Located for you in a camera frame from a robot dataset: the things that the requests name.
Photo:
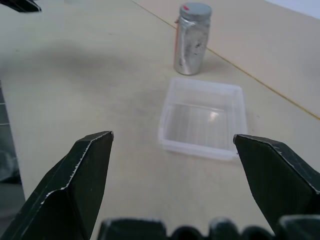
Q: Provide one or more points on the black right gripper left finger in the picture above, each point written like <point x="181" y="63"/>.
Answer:
<point x="75" y="180"/>

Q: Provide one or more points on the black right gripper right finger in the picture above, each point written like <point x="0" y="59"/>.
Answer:
<point x="275" y="175"/>

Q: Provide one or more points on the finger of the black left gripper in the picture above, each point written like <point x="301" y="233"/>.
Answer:
<point x="22" y="4"/>

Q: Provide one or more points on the clear square plastic container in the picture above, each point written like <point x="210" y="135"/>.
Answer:
<point x="203" y="118"/>

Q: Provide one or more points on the silver foil-wrapped jar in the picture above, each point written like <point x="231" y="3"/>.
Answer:
<point x="191" y="45"/>

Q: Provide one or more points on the grey plastic jar lid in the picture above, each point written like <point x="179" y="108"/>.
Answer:
<point x="195" y="10"/>

